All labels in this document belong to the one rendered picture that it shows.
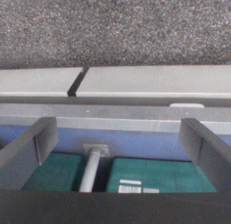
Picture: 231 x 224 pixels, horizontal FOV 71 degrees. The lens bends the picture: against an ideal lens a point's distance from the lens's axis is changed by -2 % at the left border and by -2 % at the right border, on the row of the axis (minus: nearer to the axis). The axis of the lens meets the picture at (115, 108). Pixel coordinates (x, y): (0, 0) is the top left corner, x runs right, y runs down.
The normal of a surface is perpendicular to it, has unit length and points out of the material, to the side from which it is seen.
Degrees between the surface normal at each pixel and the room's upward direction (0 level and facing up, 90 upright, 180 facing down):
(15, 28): 0
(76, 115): 90
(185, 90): 90
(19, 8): 0
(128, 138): 0
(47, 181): 92
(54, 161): 94
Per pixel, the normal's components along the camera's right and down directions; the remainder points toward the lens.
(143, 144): -0.15, 0.65
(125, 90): -0.09, -0.76
